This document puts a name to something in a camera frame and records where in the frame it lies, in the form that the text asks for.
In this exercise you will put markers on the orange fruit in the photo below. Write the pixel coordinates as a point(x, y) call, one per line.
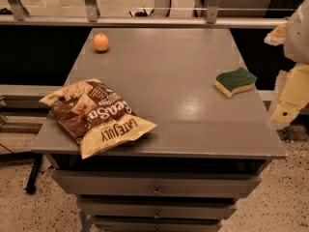
point(100, 42)

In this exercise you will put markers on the bottom grey drawer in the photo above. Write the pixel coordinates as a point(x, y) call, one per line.
point(146, 224)

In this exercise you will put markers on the top grey drawer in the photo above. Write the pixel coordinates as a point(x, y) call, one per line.
point(156, 184)

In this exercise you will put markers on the green and yellow sponge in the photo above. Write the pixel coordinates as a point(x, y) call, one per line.
point(237, 81)

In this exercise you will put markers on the grey drawer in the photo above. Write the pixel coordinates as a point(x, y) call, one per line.
point(146, 224)
point(160, 208)
point(156, 184)

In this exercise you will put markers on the Late July chips bag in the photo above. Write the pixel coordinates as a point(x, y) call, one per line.
point(97, 118)

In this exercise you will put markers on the middle grey drawer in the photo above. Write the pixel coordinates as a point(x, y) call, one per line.
point(160, 208)

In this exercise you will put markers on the metal railing frame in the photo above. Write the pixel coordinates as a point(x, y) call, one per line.
point(208, 17)

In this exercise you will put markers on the grey drawer cabinet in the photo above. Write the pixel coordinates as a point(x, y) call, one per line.
point(166, 76)

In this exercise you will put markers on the black stand leg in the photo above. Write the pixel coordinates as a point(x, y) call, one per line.
point(31, 184)

